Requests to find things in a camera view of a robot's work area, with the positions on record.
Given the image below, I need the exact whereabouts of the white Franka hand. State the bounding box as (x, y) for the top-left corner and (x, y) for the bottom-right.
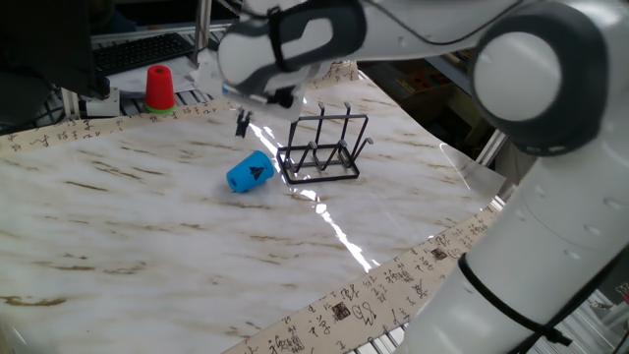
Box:
(219, 73), (318, 139)

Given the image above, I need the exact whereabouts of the black computer keyboard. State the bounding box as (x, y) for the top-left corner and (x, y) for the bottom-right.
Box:
(91, 31), (196, 78)

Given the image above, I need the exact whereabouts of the colourful puzzle board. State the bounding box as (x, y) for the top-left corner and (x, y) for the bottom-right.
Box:
(396, 68), (446, 94)

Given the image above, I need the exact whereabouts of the upright aluminium profile post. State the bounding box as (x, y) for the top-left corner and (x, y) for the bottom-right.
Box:
(191, 0), (212, 68)

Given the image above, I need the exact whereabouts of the crumpled white tissue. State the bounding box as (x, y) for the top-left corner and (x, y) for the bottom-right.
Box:
(189, 61), (223, 99)

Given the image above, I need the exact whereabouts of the green plastic cup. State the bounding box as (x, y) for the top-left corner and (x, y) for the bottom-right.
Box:
(143, 102), (177, 116)

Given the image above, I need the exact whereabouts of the black wire cup rack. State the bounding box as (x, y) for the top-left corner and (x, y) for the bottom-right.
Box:
(275, 101), (374, 186)

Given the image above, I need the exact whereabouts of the grey metal shelf beam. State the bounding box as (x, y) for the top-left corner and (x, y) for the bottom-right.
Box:
(425, 54), (477, 95)

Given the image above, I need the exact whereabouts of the glossy marble pattern mat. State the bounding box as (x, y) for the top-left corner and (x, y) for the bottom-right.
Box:
(0, 78), (507, 354)

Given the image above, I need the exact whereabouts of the blue plastic cup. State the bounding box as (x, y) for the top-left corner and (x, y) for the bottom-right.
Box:
(225, 149), (275, 194)

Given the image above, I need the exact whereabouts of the black computer monitor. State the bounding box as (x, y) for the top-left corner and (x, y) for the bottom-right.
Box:
(0, 0), (112, 99)

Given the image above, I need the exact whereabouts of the slanted aluminium profile post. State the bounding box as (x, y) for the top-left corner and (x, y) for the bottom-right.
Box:
(475, 130), (510, 168)

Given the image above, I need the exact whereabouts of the beige calligraphy print paper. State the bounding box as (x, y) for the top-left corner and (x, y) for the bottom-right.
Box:
(0, 61), (507, 354)

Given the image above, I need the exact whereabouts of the black arm cable with straps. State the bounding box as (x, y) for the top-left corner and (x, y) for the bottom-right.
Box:
(267, 0), (629, 354)

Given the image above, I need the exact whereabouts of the red plastic cup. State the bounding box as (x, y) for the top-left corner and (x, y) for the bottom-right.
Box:
(144, 64), (177, 110)

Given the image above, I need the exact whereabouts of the white paper sheet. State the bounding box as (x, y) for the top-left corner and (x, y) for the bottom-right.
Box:
(105, 54), (198, 95)

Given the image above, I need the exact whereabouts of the white power adapter box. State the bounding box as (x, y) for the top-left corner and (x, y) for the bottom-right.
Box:
(78, 88), (122, 118)

